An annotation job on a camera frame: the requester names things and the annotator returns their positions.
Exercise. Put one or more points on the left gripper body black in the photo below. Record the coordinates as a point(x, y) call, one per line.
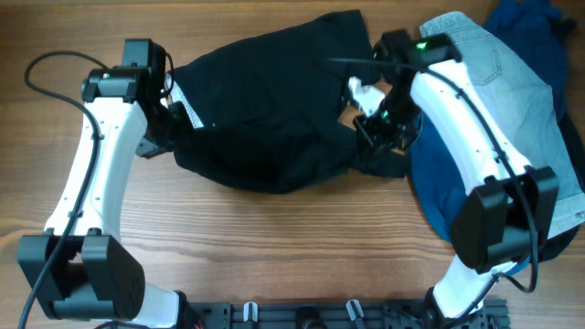
point(169, 129)

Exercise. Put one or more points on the black shorts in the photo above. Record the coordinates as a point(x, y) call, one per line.
point(266, 109)

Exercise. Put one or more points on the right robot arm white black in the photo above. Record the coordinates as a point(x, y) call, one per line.
point(509, 203)

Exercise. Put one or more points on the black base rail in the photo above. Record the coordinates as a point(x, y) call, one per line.
point(353, 314)

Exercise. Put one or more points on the light denim shorts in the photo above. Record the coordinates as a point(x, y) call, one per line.
point(520, 102)

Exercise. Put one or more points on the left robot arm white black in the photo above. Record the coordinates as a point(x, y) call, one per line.
point(77, 268)

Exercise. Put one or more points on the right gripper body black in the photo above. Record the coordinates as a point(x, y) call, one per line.
point(389, 122)

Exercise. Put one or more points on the blue garment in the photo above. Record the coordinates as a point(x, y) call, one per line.
point(436, 179)

